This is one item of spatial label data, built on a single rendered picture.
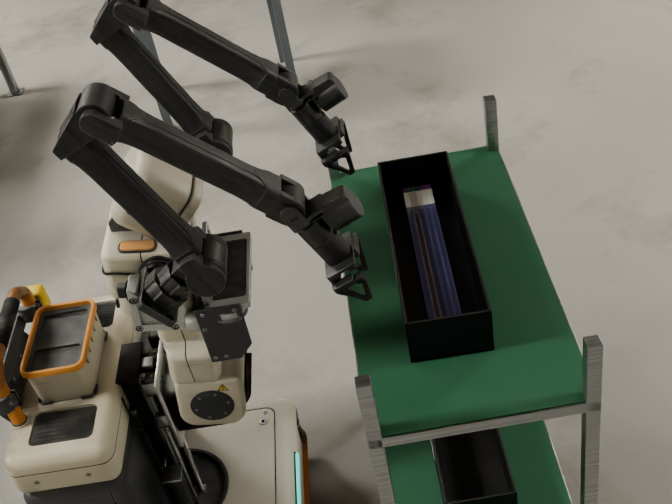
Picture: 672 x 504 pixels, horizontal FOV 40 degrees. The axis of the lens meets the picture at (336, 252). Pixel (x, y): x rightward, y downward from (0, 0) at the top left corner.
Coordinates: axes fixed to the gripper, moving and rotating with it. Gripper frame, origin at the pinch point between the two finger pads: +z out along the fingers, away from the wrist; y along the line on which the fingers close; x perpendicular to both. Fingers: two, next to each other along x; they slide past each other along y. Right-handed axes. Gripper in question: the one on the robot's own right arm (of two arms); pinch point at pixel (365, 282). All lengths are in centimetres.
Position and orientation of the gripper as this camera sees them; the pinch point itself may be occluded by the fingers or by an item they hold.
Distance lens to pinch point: 182.9
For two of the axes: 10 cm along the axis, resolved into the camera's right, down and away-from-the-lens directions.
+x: -8.1, 4.9, 3.2
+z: 5.8, 6.1, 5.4
